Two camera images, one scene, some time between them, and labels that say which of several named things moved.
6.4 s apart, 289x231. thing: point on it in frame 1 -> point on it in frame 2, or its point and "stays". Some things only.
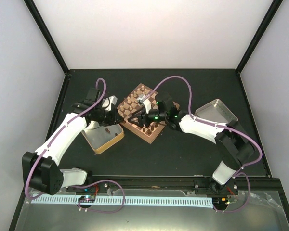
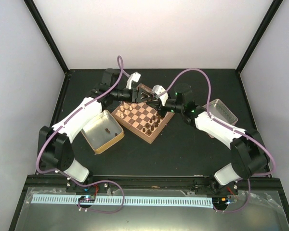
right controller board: [220, 201] stays
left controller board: [87, 198] stays
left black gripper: [113, 120] -> [141, 90]
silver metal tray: [216, 111] stays
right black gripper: [143, 115] -> [158, 104]
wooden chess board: [131, 104] stays
